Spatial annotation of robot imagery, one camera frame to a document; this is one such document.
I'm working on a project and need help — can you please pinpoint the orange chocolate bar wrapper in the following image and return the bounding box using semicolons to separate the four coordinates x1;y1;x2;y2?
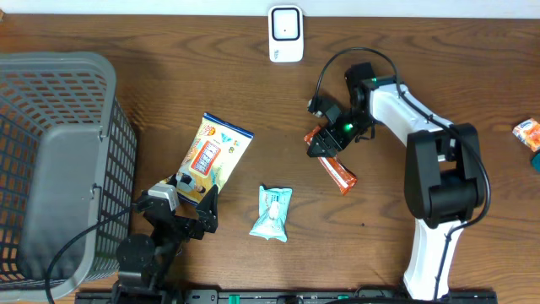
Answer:
309;125;358;195

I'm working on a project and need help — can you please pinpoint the yellow snack bag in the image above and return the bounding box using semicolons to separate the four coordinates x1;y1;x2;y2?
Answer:
162;112;254;205

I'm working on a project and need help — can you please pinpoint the teal small snack packet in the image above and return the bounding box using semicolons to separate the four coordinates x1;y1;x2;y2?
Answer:
250;185;293;242

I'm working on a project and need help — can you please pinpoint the orange small snack packet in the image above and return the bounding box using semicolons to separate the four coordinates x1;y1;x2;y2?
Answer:
512;118;540;152

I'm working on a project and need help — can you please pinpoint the blue mouthwash bottle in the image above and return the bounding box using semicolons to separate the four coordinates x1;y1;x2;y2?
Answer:
531;152;540;172

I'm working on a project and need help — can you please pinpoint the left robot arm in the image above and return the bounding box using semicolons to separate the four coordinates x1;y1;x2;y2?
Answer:
111;183;219;303

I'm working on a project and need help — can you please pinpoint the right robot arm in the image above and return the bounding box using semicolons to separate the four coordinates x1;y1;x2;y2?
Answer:
307;62;486;301

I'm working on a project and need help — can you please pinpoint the white barcode scanner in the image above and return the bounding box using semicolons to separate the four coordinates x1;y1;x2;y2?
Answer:
267;5;305;63

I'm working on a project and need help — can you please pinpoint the grey plastic basket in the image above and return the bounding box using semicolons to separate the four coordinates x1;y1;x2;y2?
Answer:
1;52;137;303

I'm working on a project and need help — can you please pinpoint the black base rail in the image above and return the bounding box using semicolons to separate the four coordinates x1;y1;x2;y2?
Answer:
75;287;500;304

